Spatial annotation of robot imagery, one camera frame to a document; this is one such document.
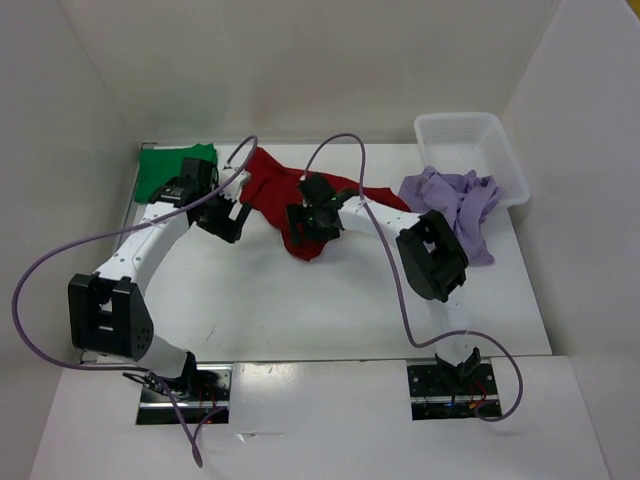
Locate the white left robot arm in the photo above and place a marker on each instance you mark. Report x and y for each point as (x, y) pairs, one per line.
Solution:
(108, 313)

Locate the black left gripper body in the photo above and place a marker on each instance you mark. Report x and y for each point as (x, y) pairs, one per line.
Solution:
(214, 220)

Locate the green t shirt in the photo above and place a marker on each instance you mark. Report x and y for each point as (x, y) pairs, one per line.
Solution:
(157, 166)

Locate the lavender t shirt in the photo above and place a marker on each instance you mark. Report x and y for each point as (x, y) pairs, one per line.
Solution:
(465, 201)

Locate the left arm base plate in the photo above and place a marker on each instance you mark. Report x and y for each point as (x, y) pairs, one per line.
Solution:
(209, 401)

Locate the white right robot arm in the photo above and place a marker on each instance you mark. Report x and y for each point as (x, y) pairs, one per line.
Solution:
(423, 253)

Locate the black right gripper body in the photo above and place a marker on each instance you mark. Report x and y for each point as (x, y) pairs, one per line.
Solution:
(314, 228)

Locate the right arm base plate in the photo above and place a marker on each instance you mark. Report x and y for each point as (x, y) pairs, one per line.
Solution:
(431, 398)

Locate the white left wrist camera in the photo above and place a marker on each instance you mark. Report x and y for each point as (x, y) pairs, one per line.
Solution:
(234, 181)

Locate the red t shirt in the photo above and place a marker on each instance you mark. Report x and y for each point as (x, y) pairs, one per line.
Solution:
(273, 186)

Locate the white plastic bin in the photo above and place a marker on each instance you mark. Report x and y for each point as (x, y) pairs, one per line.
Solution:
(462, 141)

